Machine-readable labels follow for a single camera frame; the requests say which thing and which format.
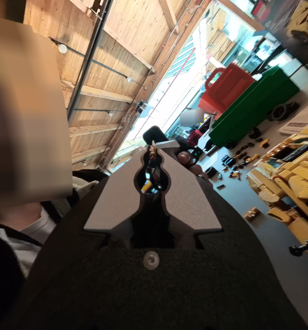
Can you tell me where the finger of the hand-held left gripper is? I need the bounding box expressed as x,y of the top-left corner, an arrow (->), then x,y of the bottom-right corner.
154,140 -> 181,155

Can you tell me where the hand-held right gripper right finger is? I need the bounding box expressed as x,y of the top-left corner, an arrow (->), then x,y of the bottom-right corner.
156,149 -> 222,244

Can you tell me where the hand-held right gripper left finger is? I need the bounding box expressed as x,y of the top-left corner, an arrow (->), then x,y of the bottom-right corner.
83,149 -> 147,244

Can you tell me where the yellow toy brick car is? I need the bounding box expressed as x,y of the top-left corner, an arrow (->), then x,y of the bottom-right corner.
247,125 -> 308,267

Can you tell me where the grey desk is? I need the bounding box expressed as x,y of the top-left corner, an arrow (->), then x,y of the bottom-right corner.
195,85 -> 308,330

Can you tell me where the person's left hand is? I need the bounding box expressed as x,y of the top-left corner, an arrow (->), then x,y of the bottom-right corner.
177,151 -> 214,186

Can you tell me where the white ceiling projector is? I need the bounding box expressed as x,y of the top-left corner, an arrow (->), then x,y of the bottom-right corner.
136,101 -> 153,118

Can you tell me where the dark red bag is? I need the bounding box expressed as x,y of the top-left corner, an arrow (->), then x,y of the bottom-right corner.
188,130 -> 203,146

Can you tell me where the small yellow brick piece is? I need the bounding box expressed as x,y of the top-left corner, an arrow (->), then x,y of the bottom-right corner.
244,207 -> 261,221

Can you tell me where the pile of yellow black brick pieces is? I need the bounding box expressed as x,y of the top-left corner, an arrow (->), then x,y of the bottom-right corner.
216,138 -> 270,190

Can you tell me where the red plastic bin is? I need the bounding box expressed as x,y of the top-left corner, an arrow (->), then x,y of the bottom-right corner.
198,63 -> 256,115

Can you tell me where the green plastic bin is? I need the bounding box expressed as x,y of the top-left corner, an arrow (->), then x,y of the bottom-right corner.
209,66 -> 300,149

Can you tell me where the open instruction booklet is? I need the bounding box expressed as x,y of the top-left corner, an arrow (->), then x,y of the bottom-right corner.
278,103 -> 308,136

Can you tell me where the toy car box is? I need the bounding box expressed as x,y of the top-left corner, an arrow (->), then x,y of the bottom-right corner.
252,0 -> 308,65

